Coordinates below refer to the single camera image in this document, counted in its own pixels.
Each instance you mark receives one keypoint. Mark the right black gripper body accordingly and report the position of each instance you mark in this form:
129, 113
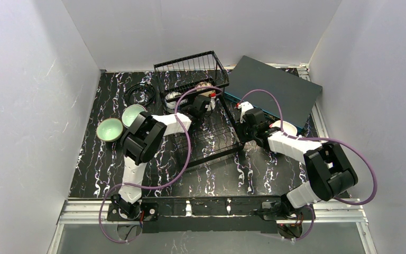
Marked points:
253, 117

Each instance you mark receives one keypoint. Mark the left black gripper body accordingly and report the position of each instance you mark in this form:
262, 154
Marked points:
204, 106

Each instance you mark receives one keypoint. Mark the black wire dish rack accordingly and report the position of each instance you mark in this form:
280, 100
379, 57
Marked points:
215, 135

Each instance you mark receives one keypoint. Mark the blue white patterned bowl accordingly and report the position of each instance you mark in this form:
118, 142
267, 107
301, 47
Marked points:
170, 101

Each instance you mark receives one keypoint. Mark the orange bowl white inside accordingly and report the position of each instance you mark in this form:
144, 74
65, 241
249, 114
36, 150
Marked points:
288, 128

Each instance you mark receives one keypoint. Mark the green lined ceramic bowl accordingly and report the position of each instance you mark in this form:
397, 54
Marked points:
130, 114

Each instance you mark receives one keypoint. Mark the pale green ceramic bowl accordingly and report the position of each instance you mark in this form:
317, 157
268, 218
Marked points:
109, 130

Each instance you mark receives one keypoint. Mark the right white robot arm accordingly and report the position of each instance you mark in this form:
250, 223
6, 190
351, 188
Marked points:
328, 170

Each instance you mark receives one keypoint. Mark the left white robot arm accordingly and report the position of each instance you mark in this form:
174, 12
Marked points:
141, 142

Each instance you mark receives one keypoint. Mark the beige ceramic bowl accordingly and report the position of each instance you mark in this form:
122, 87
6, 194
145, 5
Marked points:
204, 86

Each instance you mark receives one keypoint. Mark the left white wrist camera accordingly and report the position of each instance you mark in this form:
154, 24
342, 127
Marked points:
212, 104

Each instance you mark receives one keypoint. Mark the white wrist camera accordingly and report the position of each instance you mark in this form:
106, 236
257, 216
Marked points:
243, 107
212, 104

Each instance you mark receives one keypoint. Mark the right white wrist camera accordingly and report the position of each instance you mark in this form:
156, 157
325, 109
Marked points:
243, 107

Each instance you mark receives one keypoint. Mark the grey teal network switch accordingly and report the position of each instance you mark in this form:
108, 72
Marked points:
295, 95

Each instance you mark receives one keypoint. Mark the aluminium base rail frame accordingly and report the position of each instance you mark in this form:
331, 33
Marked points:
209, 225

